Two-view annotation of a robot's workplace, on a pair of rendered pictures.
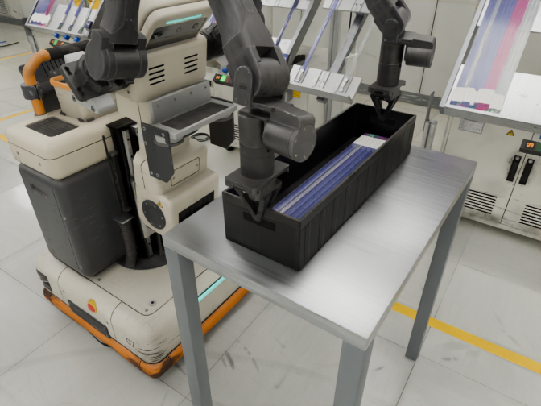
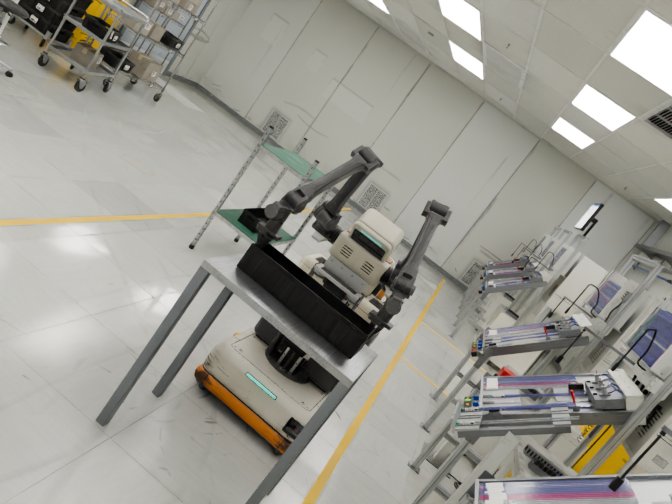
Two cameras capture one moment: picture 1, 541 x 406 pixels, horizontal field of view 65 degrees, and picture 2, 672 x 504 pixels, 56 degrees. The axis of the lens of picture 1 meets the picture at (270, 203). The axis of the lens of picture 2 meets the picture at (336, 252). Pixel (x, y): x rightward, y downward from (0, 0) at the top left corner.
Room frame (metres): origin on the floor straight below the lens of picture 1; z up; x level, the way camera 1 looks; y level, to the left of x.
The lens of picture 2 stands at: (-0.19, -2.33, 1.57)
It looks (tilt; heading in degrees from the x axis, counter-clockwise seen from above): 12 degrees down; 65
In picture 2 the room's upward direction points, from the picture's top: 36 degrees clockwise
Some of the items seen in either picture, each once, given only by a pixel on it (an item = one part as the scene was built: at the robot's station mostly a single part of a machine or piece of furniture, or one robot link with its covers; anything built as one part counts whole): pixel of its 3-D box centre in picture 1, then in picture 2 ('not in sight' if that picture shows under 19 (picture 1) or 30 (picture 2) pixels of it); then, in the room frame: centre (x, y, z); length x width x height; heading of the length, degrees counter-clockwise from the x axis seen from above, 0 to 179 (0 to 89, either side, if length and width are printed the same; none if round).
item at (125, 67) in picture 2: not in sight; (115, 59); (-0.15, 6.26, 0.29); 0.40 x 0.30 x 0.14; 57
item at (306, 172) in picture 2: not in sight; (272, 205); (1.35, 2.45, 0.55); 0.91 x 0.46 x 1.10; 57
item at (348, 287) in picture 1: (328, 311); (240, 386); (0.83, -0.16, 0.40); 0.70 x 0.45 x 0.80; 145
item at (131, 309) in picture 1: (154, 268); (274, 382); (1.28, 0.47, 0.16); 0.67 x 0.64 x 0.25; 55
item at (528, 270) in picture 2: not in sight; (531, 287); (6.12, 5.04, 0.95); 1.37 x 0.82 x 1.90; 147
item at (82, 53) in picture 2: not in sight; (87, 55); (-0.42, 5.32, 0.30); 0.30 x 0.23 x 0.18; 75
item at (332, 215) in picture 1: (333, 168); (307, 297); (0.85, -0.14, 0.86); 0.57 x 0.17 x 0.11; 145
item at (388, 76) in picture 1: (388, 76); (385, 314); (1.08, -0.30, 1.00); 0.10 x 0.07 x 0.07; 145
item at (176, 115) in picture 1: (188, 128); (335, 287); (1.11, 0.23, 0.84); 0.28 x 0.16 x 0.22; 145
